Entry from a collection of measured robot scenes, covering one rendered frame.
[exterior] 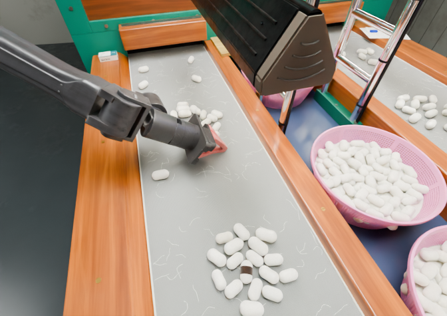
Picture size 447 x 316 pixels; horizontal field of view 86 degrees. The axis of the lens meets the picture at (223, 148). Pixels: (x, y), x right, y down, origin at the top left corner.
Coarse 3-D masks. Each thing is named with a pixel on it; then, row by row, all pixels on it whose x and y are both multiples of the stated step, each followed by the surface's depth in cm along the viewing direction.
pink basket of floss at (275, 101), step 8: (248, 80) 76; (304, 88) 72; (312, 88) 78; (264, 96) 77; (272, 96) 75; (280, 96) 74; (296, 96) 75; (304, 96) 78; (264, 104) 81; (272, 104) 79; (280, 104) 78; (296, 104) 80
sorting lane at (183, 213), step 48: (192, 96) 74; (144, 144) 60; (240, 144) 60; (144, 192) 51; (192, 192) 51; (240, 192) 51; (288, 192) 51; (192, 240) 44; (288, 240) 44; (192, 288) 38; (288, 288) 38; (336, 288) 38
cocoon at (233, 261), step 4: (232, 256) 40; (236, 256) 40; (240, 256) 40; (228, 260) 40; (232, 260) 40; (236, 260) 40; (240, 260) 40; (228, 264) 39; (232, 264) 39; (236, 264) 40; (232, 268) 39
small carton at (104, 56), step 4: (104, 52) 85; (108, 52) 85; (112, 52) 85; (116, 52) 86; (100, 56) 83; (104, 56) 83; (108, 56) 83; (112, 56) 84; (116, 56) 84; (100, 60) 83; (104, 60) 84; (108, 60) 84; (112, 60) 84
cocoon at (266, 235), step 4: (260, 228) 43; (264, 228) 43; (256, 232) 43; (260, 232) 42; (264, 232) 42; (268, 232) 42; (272, 232) 42; (256, 236) 43; (260, 236) 42; (264, 236) 42; (268, 236) 42; (272, 236) 42; (276, 236) 42; (264, 240) 43; (268, 240) 42; (272, 240) 42
